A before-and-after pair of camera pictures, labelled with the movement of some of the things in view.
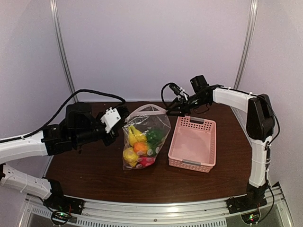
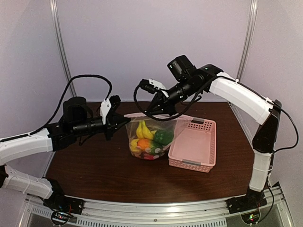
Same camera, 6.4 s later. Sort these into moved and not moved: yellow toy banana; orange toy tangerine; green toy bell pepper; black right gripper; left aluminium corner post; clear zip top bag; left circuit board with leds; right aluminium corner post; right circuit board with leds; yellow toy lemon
Moved: black right gripper; yellow toy lemon; orange toy tangerine; clear zip top bag; green toy bell pepper; yellow toy banana
Not moved: right aluminium corner post; left aluminium corner post; left circuit board with leds; right circuit board with leds
